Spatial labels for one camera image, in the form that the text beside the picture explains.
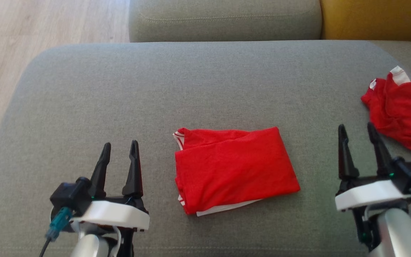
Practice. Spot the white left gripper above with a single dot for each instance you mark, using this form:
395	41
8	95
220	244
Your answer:
116	216

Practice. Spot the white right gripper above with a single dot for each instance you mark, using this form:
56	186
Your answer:
369	194

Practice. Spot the red shorts white stripe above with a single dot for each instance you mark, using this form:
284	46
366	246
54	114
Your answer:
405	114

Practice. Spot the red Bulls jersey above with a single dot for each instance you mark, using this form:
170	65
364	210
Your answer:
234	167

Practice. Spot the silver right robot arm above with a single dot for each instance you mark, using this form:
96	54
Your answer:
394	235

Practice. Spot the yellow sofa cushion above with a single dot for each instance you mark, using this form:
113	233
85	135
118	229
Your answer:
376	18

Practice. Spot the grey sofa back cushion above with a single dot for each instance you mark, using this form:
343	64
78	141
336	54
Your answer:
223	18

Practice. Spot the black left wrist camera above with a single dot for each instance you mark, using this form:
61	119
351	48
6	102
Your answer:
70	196

